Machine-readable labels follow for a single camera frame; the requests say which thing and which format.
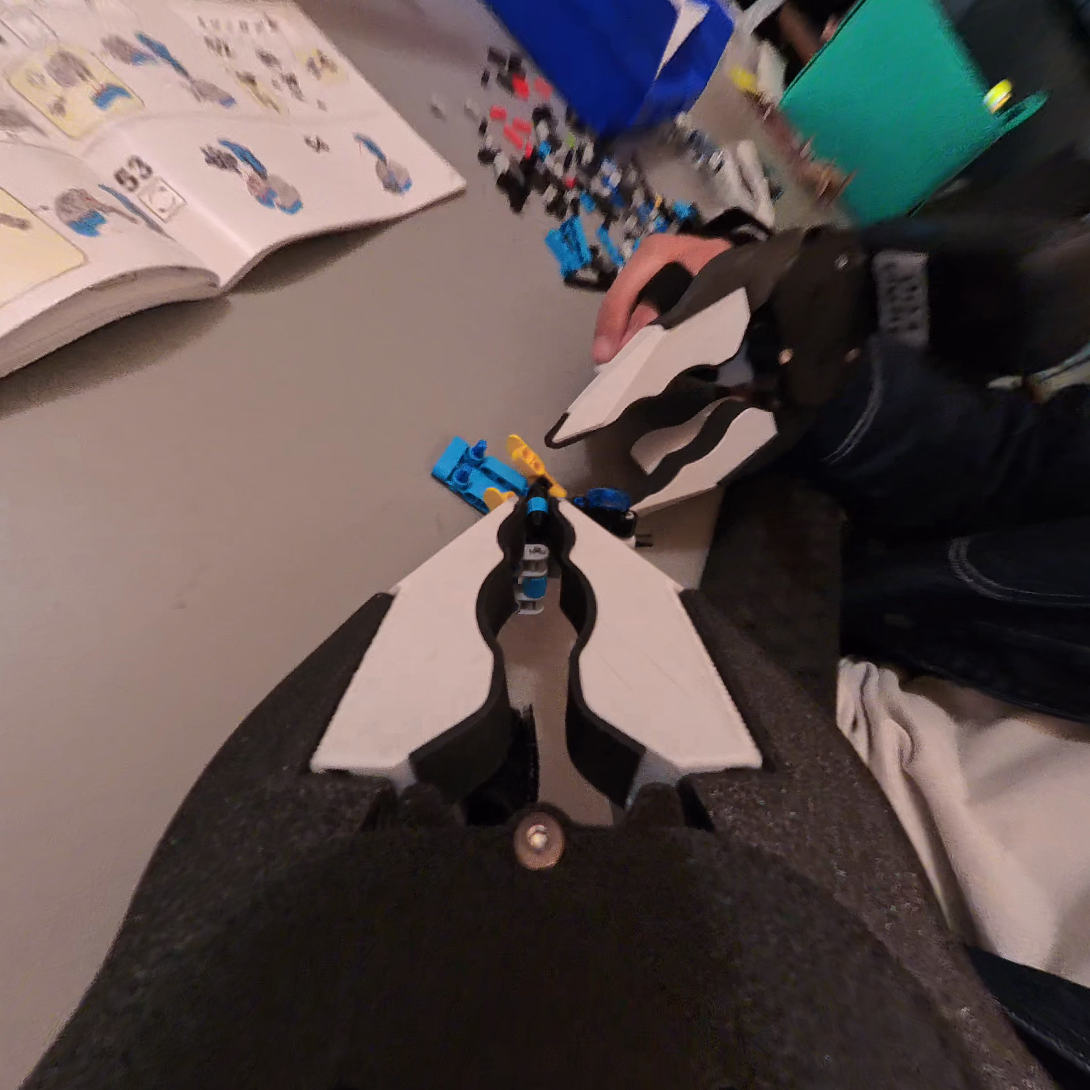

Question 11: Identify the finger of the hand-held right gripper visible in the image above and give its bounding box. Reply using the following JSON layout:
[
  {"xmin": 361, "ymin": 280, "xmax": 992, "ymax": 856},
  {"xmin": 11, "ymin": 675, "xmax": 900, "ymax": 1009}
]
[
  {"xmin": 543, "ymin": 288, "xmax": 753, "ymax": 451},
  {"xmin": 628, "ymin": 396, "xmax": 780, "ymax": 518}
]

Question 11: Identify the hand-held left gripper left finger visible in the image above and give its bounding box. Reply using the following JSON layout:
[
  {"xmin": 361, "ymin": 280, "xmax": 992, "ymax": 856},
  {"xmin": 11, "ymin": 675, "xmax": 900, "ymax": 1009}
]
[{"xmin": 309, "ymin": 498, "xmax": 525, "ymax": 800}]

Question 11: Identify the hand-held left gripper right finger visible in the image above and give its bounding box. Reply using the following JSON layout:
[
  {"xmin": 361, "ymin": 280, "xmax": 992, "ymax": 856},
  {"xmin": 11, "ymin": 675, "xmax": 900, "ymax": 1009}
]
[{"xmin": 554, "ymin": 498, "xmax": 763, "ymax": 807}]

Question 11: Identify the black blue domed brick assembly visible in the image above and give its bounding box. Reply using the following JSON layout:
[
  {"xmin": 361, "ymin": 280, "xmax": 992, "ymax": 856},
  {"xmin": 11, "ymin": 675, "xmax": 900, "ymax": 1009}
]
[{"xmin": 515, "ymin": 481, "xmax": 655, "ymax": 616}]

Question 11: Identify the yellow blue brick assembly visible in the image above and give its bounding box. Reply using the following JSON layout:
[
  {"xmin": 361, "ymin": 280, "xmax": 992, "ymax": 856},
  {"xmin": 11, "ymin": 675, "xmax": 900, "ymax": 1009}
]
[{"xmin": 430, "ymin": 434, "xmax": 569, "ymax": 516}]

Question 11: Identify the person's right forearm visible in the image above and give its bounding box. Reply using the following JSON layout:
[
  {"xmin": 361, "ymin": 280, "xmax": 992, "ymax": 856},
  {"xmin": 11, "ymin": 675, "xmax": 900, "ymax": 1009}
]
[{"xmin": 792, "ymin": 341, "xmax": 1090, "ymax": 529}]

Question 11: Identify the grey desk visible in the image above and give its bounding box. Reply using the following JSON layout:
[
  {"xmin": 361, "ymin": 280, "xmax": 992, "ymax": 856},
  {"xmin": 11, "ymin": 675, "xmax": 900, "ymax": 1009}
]
[{"xmin": 0, "ymin": 0, "xmax": 785, "ymax": 1090}]

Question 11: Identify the person's right hand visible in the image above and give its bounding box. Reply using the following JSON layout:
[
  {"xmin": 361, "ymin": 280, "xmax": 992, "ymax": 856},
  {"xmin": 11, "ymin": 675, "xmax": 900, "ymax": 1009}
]
[{"xmin": 592, "ymin": 232, "xmax": 737, "ymax": 366}]

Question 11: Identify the pile of loose bricks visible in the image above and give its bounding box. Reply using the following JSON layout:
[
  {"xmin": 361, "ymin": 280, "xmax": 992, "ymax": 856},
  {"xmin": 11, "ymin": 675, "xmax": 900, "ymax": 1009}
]
[{"xmin": 430, "ymin": 47, "xmax": 708, "ymax": 291}]

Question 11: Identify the green plastic bin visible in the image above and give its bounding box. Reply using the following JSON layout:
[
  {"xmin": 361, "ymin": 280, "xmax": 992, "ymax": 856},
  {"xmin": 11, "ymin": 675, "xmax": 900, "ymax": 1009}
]
[{"xmin": 779, "ymin": 0, "xmax": 1050, "ymax": 227}]

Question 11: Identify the blue plastic bin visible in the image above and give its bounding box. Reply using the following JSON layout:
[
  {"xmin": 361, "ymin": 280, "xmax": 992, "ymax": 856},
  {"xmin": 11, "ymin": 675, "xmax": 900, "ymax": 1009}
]
[{"xmin": 481, "ymin": 0, "xmax": 735, "ymax": 137}]

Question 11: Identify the white garment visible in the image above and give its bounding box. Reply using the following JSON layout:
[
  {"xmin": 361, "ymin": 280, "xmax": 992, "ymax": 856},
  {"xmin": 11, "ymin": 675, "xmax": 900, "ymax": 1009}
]
[{"xmin": 836, "ymin": 660, "xmax": 1090, "ymax": 989}]

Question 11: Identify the open instruction booklet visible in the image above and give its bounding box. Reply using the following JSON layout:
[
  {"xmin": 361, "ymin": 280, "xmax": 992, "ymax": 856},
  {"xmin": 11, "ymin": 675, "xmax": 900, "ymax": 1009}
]
[{"xmin": 0, "ymin": 0, "xmax": 468, "ymax": 380}]

